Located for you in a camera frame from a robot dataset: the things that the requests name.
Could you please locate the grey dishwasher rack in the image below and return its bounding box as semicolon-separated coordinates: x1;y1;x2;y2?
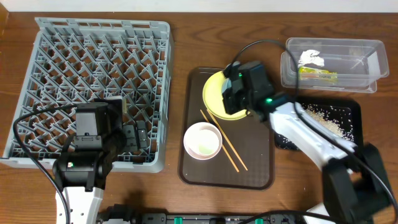
15;17;174;173

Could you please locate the light blue bowl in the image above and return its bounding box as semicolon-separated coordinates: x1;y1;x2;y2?
221;61;241;93

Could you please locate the green yellow snack wrapper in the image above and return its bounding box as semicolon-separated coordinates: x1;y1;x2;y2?
298;67;338;83

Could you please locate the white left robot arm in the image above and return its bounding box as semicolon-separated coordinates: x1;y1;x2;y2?
53;96;140;223

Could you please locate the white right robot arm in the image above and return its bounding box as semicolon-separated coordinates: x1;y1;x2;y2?
222;62;397;223

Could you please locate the pink white bowl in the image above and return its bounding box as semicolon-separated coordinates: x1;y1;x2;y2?
183;122;221;161

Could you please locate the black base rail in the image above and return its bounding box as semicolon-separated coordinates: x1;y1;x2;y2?
96;203;312;224

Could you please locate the wooden chopstick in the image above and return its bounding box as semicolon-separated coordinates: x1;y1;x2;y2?
200;109;239;173
206;109;248;171

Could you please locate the pile of rice scraps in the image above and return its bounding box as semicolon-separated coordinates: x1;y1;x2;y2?
276;104;355;146

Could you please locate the right wooden chopstick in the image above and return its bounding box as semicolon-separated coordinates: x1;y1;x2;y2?
206;109;248;171

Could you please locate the black plastic tray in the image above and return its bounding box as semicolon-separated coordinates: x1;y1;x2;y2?
275;96;364;152

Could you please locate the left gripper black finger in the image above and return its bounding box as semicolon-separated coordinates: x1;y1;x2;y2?
136;121;149;149
123;124;139;152

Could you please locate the white napkin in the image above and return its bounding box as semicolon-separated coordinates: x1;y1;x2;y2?
298;50;325;67

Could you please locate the yellow plate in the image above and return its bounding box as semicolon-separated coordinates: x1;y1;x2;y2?
202;71;246;121

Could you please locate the clear plastic bin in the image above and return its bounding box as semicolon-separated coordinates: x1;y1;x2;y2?
280;37;389;93

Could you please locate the left wooden chopstick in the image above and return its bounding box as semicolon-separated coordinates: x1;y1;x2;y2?
200;109;239;173

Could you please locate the brown serving tray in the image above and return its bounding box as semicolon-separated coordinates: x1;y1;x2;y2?
178;67;275;190

